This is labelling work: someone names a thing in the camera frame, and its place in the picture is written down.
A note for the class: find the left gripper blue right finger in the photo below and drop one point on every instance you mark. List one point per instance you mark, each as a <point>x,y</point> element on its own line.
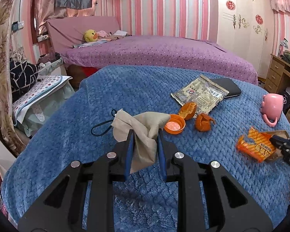
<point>161,154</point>

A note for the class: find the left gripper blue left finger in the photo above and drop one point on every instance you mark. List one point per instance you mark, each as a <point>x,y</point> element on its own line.
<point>129,152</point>

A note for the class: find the beige cloth pouch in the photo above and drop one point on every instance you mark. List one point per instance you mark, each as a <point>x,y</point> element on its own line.
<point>145,125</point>

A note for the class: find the orange plastic cap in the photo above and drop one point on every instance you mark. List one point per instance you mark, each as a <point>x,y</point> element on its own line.
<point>175,125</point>

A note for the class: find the orange snack wrapper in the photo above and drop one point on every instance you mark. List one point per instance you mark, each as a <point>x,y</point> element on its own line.
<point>256,144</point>

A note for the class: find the orange peel piece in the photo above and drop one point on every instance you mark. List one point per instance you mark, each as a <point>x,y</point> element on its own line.
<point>203,122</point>
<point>188,110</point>

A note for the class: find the pink metal-lined mug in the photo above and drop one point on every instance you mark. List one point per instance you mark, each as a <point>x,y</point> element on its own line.
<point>271,108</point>

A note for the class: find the blue knitted blanket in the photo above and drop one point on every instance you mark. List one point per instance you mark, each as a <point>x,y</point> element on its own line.
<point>116,98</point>

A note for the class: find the wooden desk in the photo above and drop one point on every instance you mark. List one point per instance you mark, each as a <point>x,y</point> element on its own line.
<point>278,82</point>

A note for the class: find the grey printed snack packet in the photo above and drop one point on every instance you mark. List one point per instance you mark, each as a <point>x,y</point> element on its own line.
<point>202,91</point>

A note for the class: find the black smartphone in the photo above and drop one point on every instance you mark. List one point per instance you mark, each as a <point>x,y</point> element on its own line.
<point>229,85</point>

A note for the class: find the desk lamp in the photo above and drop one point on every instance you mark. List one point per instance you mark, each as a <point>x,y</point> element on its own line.
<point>283,46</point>

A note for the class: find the dotted ironing board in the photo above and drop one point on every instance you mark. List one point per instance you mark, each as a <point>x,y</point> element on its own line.
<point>44,86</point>

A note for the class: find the purple dotted bed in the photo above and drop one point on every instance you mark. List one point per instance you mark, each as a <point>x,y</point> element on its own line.
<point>164,51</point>

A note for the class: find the yellow duck plush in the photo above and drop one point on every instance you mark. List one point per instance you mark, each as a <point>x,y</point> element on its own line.
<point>90,36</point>

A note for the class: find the black patterned bag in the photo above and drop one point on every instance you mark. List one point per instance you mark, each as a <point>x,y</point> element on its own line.
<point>23,76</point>

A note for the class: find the white wardrobe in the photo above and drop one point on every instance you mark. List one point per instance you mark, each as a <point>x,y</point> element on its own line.
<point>246,28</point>

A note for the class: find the floral curtain left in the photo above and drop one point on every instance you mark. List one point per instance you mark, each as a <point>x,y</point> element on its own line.
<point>9,135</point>

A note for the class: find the pink window curtain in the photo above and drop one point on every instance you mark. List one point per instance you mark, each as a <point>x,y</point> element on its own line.
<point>51,9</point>

